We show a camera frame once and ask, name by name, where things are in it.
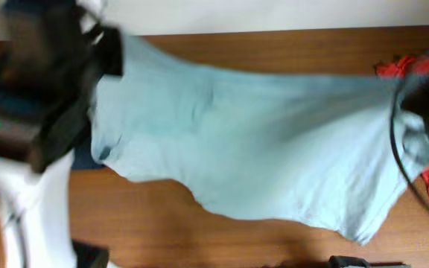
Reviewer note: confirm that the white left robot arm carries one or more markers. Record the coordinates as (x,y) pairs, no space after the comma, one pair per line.
(48,71)

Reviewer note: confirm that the light blue t-shirt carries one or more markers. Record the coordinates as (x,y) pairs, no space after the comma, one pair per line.
(308,148)

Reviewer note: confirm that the folded navy garment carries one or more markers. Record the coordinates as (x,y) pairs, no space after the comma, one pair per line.
(83,157)

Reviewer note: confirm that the red cloth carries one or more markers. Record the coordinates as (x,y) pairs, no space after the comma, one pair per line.
(406,137)

